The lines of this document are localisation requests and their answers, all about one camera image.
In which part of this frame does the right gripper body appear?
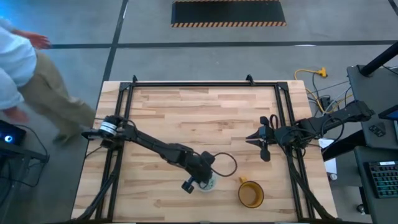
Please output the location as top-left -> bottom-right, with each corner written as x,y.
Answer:
259,115 -> 282,163

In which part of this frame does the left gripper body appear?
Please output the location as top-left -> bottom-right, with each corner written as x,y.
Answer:
193,161 -> 216,189

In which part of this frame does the clear plastic tub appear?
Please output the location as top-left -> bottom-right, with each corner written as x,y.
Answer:
195,174 -> 218,193

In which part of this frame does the yellow mug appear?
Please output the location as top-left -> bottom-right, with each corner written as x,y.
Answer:
238,175 -> 265,209

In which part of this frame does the white paper box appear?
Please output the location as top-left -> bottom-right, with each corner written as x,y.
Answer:
317,137 -> 338,181

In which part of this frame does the black power strip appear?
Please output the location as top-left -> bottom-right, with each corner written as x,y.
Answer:
318,95 -> 332,110

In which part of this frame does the small black controller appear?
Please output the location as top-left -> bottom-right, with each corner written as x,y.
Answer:
368,123 -> 387,138

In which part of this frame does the dark grey desk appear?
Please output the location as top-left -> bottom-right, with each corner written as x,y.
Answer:
346,63 -> 398,150
353,145 -> 398,224

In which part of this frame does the black keyboard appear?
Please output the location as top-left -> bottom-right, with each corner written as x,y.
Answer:
368,160 -> 398,199

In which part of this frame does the tablet screen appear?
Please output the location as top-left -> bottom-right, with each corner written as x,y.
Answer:
377,104 -> 398,122

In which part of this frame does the black hazard-striped floor mat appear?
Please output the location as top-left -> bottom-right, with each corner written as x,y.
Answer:
170,0 -> 287,28

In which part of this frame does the black pole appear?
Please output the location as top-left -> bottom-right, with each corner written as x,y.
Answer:
359,42 -> 398,77

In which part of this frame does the person's hand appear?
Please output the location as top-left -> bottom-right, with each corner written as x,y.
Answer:
1,105 -> 30,124
12,29 -> 52,50

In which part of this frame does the black device with blue light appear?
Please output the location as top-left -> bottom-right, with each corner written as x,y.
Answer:
0,119 -> 27,147

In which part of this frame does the person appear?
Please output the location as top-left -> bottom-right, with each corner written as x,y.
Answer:
0,17 -> 97,146

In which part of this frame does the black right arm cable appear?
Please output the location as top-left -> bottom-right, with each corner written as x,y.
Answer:
268,113 -> 281,130

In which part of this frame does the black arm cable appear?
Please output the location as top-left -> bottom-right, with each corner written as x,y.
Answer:
268,113 -> 281,130
208,151 -> 239,178

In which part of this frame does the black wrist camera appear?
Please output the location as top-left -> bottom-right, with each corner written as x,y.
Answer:
181,176 -> 197,195

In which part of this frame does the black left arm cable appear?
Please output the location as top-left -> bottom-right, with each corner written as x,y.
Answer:
208,151 -> 239,178

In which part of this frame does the black aluminium table frame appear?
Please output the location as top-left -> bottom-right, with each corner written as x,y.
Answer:
70,74 -> 340,223

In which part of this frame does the yellow extension cord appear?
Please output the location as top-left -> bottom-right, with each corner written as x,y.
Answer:
294,67 -> 354,114

